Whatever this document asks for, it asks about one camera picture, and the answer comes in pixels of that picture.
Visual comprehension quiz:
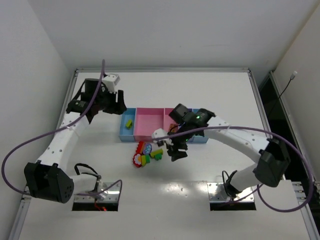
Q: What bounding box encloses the large pink bin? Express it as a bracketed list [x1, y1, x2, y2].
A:
[133, 107, 165, 142]

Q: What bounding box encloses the light blue bin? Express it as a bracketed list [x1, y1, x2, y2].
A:
[118, 108, 136, 142]
[192, 108, 210, 144]

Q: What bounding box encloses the purple paw print lego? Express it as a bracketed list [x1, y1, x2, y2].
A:
[142, 143, 153, 155]

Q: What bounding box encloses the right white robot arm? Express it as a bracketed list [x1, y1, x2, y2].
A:
[166, 103, 290, 198]

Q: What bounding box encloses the dark green lego brick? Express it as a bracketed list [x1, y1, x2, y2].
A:
[154, 153, 163, 161]

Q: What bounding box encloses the red flower lego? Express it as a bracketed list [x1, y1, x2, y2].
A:
[132, 153, 142, 168]

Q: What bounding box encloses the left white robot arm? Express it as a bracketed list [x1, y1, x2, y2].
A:
[24, 73, 127, 204]

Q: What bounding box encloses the red orange lego stack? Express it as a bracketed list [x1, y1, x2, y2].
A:
[135, 141, 146, 154]

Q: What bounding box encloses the orange lego brick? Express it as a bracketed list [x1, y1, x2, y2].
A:
[168, 123, 179, 133]

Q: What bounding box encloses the small pink bin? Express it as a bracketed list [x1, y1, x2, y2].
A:
[163, 108, 177, 132]

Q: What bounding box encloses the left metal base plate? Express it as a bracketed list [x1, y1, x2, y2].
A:
[73, 181, 122, 204]

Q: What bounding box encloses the black wall cable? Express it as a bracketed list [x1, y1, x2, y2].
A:
[277, 71, 298, 99]

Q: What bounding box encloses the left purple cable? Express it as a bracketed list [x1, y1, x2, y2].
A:
[1, 59, 123, 201]

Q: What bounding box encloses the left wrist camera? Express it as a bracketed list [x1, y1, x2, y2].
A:
[102, 73, 120, 93]

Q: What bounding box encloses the dark blue bin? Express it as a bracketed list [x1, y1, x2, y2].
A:
[178, 108, 194, 143]

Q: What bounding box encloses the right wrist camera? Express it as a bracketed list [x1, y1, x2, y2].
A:
[151, 128, 173, 147]

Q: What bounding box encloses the yellow green red lego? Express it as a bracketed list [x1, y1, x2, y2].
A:
[140, 155, 150, 167]

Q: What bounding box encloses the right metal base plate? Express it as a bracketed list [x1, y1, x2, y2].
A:
[207, 182, 255, 204]

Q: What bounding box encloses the metal base plate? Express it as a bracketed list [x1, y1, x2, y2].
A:
[207, 182, 255, 204]
[73, 181, 122, 204]

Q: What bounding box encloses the right light blue bin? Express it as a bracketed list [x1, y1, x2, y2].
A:
[192, 108, 210, 144]

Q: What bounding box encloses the small lime lego brick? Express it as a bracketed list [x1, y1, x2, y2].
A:
[125, 119, 134, 130]

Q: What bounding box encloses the left light blue bin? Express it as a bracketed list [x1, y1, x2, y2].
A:
[118, 108, 136, 142]

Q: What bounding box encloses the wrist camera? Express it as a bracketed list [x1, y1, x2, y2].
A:
[102, 73, 120, 93]
[151, 128, 173, 147]

